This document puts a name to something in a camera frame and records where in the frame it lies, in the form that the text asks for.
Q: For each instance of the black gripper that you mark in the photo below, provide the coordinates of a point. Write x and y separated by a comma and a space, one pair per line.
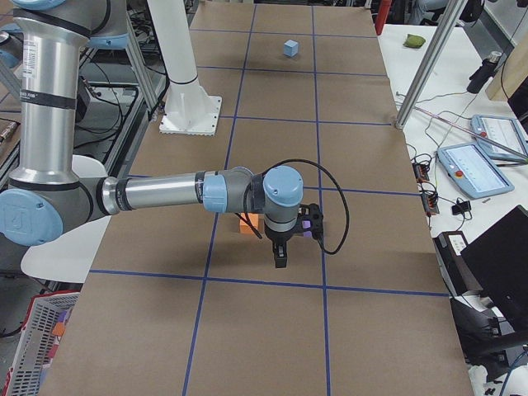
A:
278, 239

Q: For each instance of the light blue foam block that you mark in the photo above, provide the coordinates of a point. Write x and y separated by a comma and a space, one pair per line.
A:
290, 48

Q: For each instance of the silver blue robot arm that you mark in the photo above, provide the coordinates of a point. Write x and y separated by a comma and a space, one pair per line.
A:
45, 198

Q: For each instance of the orange foam block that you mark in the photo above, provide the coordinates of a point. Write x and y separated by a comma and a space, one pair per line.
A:
247, 222

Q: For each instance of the near teach pendant tablet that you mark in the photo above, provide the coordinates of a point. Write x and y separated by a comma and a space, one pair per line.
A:
473, 171

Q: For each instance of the teach pendant tablet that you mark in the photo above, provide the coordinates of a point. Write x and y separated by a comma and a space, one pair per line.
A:
473, 171
504, 130

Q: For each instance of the green bean bag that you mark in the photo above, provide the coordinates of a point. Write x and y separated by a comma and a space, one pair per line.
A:
414, 41

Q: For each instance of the far teach pendant tablet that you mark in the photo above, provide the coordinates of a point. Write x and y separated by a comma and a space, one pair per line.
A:
504, 130

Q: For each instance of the white mesh basket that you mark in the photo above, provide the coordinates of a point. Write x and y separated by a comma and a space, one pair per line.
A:
38, 342

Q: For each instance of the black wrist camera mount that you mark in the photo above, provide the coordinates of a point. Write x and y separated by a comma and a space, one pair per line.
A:
310, 221

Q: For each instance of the white pedestal column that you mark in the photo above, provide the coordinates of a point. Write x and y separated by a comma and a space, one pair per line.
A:
188, 108

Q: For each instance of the aluminium frame post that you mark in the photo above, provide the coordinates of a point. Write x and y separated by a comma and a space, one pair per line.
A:
433, 52

